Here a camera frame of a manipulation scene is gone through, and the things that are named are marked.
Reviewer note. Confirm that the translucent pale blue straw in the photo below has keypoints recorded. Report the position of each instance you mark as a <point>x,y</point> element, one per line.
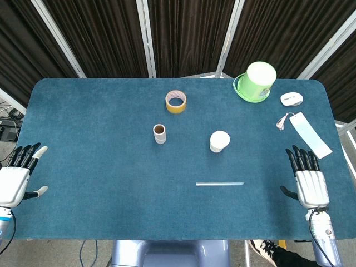
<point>219,183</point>

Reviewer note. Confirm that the white black sneaker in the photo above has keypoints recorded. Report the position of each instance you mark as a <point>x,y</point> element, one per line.
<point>264,247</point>

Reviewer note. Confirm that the black trouser leg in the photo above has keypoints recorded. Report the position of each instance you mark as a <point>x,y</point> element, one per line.
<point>292,258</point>

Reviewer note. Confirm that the yellow packing tape roll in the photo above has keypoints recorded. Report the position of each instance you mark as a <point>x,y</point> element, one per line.
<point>175,109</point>

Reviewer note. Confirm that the lilac robot torso base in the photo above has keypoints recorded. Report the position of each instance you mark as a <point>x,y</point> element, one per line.
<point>167,250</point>

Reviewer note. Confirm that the grey cardboard tube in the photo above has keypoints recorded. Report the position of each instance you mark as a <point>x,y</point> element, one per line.
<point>160,138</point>

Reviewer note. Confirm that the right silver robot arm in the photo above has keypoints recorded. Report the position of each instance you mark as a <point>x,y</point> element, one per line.
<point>324,231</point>

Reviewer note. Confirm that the blue table cloth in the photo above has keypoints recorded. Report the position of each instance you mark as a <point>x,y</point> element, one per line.
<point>111,167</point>

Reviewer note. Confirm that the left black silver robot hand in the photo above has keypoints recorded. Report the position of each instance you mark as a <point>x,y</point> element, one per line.
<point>14,180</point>

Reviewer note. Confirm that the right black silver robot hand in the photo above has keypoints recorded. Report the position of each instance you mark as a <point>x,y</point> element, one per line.
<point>311,186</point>

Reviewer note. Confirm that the upturned green plastic bucket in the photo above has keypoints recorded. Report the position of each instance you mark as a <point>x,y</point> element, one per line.
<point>256,83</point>

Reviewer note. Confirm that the dark curtain screen panel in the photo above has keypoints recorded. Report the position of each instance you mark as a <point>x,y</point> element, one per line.
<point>105,36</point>
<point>22,41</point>
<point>342,83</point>
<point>189,36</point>
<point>278,33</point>

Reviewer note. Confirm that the white paper cup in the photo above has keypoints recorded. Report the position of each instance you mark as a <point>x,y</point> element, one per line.
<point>219,139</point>

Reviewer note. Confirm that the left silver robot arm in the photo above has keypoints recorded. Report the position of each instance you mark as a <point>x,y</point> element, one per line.
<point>4,219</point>

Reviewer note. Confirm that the white computer mouse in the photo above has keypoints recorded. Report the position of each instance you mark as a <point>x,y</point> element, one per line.
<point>290,99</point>

